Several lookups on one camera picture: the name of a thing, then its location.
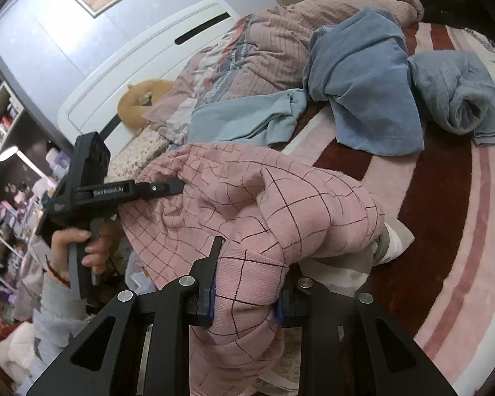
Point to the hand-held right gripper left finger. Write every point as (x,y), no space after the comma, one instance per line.
(208,297)

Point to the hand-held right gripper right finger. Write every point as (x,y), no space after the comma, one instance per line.
(279,311)

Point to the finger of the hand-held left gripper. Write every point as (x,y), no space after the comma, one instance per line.
(161,188)

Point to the pink checked pants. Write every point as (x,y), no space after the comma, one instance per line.
(231,198)

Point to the person's left forearm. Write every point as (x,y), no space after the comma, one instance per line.
(57,317)

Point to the person's left hand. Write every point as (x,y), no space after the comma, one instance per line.
(60,241)

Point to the floral pillow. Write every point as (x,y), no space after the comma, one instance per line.
(142,146)

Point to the white blue printed sheet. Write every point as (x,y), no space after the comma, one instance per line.
(284,373)

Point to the orange plush pillow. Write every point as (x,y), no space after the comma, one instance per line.
(130,109)

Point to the dark shelf unit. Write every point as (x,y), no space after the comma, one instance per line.
(22,128)

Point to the white lamp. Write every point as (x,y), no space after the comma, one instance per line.
(8,153)

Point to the clutter of small shelf items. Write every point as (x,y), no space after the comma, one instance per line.
(8,222)

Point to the light blue garment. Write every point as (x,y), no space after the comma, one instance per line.
(247,119)

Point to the white headboard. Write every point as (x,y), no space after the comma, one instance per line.
(148,45)

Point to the white grey cloth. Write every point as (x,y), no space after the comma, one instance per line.
(396,241)

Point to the pink patterned quilt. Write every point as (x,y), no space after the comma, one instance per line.
(272,41)

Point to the pink red striped blanket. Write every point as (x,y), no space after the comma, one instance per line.
(437,214)

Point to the white fluffy cloth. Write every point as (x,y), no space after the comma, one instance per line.
(16,350)

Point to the grey-blue garment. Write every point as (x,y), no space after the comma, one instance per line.
(458,86)

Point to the black cloth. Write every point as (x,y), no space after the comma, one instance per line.
(441,8)

